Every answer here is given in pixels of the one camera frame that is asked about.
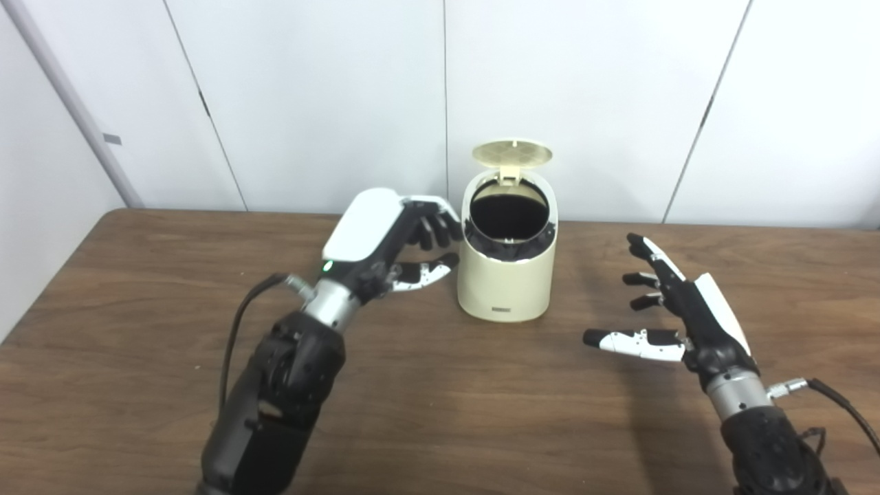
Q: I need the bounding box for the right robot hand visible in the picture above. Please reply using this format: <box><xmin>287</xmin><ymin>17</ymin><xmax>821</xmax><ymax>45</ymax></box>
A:
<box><xmin>582</xmin><ymin>232</ymin><xmax>761</xmax><ymax>394</ymax></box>

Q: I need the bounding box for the grey wall corner post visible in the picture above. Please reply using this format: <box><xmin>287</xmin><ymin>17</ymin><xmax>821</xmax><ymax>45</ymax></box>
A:
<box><xmin>0</xmin><ymin>0</ymin><xmax>145</xmax><ymax>209</ymax></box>

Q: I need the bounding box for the cream desktop trash bin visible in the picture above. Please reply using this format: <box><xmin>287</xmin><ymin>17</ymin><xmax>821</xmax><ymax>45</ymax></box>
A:
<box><xmin>457</xmin><ymin>172</ymin><xmax>559</xmax><ymax>323</ymax></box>

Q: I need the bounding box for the black bin liner bag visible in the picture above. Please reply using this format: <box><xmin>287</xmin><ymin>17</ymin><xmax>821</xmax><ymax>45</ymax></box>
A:
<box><xmin>466</xmin><ymin>180</ymin><xmax>556</xmax><ymax>262</ymax></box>

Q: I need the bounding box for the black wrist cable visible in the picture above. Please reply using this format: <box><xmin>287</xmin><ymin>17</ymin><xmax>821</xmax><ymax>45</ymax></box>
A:
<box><xmin>219</xmin><ymin>273</ymin><xmax>317</xmax><ymax>413</ymax></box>
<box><xmin>766</xmin><ymin>376</ymin><xmax>880</xmax><ymax>456</ymax></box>

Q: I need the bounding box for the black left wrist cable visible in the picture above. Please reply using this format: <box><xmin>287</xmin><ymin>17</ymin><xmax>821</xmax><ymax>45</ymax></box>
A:
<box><xmin>219</xmin><ymin>273</ymin><xmax>317</xmax><ymax>413</ymax></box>

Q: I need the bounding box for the cream round bin lid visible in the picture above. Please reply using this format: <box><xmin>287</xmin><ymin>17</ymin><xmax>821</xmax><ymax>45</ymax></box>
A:
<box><xmin>472</xmin><ymin>140</ymin><xmax>553</xmax><ymax>186</ymax></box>

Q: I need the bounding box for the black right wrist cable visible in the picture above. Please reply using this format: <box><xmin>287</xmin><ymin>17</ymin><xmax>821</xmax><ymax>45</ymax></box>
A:
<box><xmin>766</xmin><ymin>376</ymin><xmax>880</xmax><ymax>456</ymax></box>

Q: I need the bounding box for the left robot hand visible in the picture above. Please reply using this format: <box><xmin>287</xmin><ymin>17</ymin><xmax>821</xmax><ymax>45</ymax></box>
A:
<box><xmin>320</xmin><ymin>187</ymin><xmax>464</xmax><ymax>303</ymax></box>

